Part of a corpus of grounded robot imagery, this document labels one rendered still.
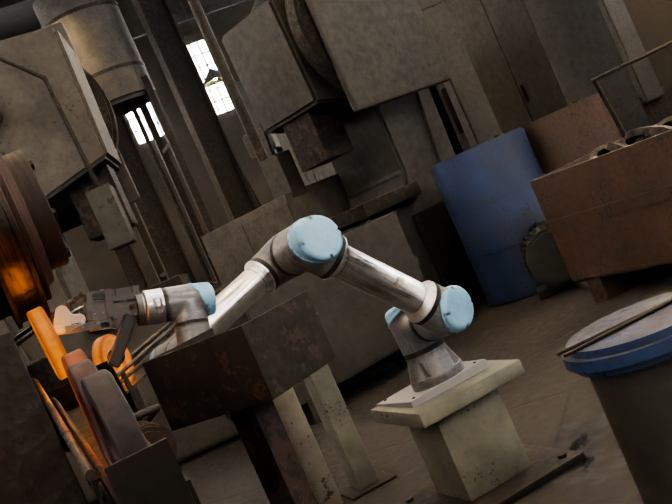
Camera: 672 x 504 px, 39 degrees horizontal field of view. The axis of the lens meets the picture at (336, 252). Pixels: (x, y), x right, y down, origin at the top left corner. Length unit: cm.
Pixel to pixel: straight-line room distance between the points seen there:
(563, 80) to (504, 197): 160
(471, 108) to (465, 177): 415
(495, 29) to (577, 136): 168
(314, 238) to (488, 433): 72
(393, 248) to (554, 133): 129
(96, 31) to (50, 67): 622
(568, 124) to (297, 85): 158
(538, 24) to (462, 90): 284
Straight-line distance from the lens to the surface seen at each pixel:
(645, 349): 168
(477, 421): 253
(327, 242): 222
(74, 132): 497
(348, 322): 457
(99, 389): 113
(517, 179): 534
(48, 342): 198
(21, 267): 208
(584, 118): 559
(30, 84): 505
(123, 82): 1111
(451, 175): 537
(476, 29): 717
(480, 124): 944
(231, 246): 669
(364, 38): 568
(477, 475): 254
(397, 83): 571
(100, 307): 204
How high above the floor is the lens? 82
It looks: 2 degrees down
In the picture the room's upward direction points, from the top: 24 degrees counter-clockwise
